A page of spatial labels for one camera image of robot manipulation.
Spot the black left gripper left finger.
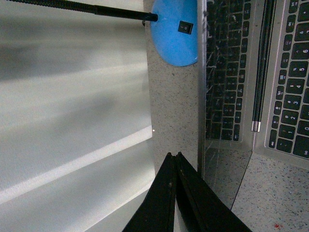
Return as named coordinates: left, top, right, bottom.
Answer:
left=123, top=153, right=177, bottom=232

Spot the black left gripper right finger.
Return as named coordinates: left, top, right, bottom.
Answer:
left=176, top=152, right=250, bottom=232

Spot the silver laptop with cracked screen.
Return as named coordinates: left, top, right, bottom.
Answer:
left=198, top=0, right=309, bottom=208

